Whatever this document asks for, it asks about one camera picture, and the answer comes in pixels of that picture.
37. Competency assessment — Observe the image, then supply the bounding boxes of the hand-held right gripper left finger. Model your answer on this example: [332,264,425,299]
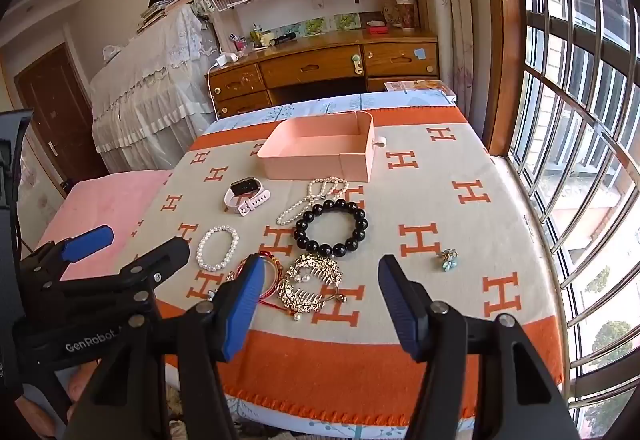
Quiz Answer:
[62,254,266,440]

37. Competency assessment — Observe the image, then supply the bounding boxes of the person's left hand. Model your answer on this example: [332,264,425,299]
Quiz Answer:
[15,362,101,438]

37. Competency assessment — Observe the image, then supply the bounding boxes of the strip of green photos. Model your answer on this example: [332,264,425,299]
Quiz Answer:
[295,13,361,38]

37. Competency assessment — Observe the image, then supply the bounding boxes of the wooden desk with drawers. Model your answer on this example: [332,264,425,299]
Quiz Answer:
[207,28,440,118]

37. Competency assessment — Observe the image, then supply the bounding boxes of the orange and beige patterned blanket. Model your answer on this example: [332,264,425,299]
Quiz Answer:
[165,107,566,426]

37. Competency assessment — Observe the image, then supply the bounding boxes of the pink box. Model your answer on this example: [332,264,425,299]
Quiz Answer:
[256,111,388,182]

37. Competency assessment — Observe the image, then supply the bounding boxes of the brown wooden door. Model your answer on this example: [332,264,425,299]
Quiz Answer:
[14,42,108,185]

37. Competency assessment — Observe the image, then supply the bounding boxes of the metal window grille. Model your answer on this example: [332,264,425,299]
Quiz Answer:
[505,0,640,440]

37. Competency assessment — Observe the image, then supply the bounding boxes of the pink blanket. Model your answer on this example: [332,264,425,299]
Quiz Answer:
[32,170,173,281]

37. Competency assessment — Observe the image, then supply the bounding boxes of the colourful magazine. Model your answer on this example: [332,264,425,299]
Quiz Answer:
[384,80,457,101]

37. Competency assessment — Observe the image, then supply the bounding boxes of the white smartwatch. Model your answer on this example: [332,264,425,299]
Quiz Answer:
[223,176,272,217]

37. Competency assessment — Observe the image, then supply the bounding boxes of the floral patterned jar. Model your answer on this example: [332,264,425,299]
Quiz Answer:
[382,0,421,30]

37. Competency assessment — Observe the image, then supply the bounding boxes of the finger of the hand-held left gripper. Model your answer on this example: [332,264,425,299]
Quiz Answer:
[47,236,192,317]
[20,226,115,281]

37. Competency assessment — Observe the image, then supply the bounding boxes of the red bangle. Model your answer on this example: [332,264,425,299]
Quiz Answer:
[227,252,283,307]

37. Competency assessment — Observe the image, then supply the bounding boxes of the gold rhinestone hair comb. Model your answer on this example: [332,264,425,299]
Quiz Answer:
[276,254,346,321]

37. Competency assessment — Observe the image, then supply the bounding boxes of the small pearl bracelet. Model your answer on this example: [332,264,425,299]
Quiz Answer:
[196,225,239,272]

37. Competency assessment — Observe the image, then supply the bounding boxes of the blue flower ring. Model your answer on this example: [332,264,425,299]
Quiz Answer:
[434,249,460,271]

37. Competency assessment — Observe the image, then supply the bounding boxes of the stack of books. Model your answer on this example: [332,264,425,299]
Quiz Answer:
[135,0,201,33]

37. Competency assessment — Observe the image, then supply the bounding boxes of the long pearl necklace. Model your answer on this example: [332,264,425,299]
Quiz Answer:
[276,177,349,227]

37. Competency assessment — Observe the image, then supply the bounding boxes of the pale floral curtain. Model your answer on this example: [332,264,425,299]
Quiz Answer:
[420,0,483,121]

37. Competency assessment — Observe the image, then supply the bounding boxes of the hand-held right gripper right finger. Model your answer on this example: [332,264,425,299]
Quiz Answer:
[377,254,583,440]

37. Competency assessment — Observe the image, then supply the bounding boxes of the black bead bracelet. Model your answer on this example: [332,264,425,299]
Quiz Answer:
[294,201,370,257]

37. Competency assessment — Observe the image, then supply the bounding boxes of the white lace piano cover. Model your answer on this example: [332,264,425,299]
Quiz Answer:
[90,2,221,173]

